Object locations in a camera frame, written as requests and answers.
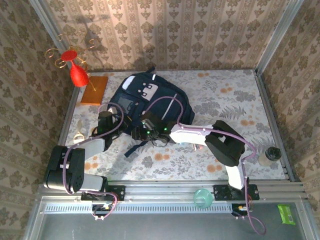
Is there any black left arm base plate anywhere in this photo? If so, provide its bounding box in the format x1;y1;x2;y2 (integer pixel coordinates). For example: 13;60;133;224
80;184;126;201

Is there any green packet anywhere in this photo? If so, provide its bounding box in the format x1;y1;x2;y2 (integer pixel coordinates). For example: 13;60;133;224
277;204;296;226

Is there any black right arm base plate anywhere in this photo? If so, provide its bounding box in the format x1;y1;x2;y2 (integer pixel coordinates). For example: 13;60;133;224
213;183;260;201

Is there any gold jewelry stand wooden base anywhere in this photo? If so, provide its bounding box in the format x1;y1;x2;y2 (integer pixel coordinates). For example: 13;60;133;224
44;31;110;106

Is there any bottle with black cap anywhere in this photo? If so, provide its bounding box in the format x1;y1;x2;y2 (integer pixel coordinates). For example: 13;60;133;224
258;146;281;167

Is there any teal plastic cup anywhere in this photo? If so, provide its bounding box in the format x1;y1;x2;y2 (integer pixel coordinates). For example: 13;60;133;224
193;188;214;209

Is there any grey slotted cable duct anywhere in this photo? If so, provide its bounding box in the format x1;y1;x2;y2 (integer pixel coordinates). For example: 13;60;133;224
43;201;233;215

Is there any navy blue backpack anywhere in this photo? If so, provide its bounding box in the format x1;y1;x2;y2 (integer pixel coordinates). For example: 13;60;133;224
107;66;196;158

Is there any beige plastic clip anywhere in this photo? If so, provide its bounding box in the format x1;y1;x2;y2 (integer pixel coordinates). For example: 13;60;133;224
73;119;86;144

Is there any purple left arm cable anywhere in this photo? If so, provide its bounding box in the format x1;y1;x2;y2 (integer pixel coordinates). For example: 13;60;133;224
62;102;126;222

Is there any aluminium frame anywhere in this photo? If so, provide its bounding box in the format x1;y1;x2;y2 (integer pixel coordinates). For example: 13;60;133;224
22;0;320;240

